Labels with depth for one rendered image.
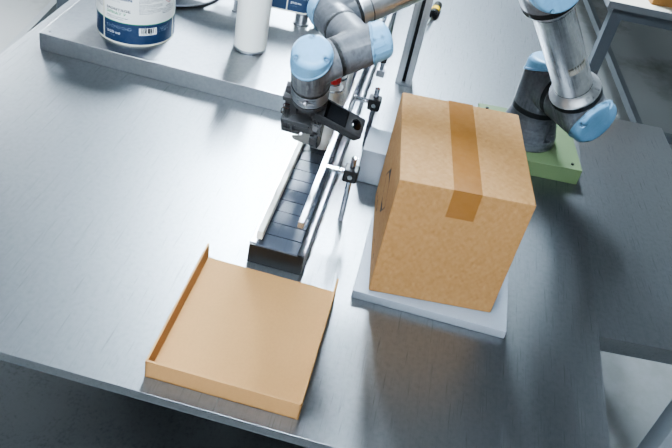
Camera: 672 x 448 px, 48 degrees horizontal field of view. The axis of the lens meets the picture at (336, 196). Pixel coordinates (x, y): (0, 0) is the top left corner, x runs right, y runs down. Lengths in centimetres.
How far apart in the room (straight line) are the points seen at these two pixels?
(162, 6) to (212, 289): 86
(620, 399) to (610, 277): 102
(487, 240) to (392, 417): 35
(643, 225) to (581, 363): 53
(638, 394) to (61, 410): 180
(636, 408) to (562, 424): 132
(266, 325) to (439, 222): 36
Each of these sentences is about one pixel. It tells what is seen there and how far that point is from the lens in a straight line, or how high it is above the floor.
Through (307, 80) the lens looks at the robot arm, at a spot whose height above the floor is 119.
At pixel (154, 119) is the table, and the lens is 186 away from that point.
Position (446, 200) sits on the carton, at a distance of 132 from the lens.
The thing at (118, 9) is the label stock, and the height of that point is 97.
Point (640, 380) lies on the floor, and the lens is 282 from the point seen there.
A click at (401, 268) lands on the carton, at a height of 92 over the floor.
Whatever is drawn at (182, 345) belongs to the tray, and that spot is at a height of 83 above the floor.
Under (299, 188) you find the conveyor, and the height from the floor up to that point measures 88.
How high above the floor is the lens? 186
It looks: 38 degrees down
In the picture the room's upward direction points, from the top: 12 degrees clockwise
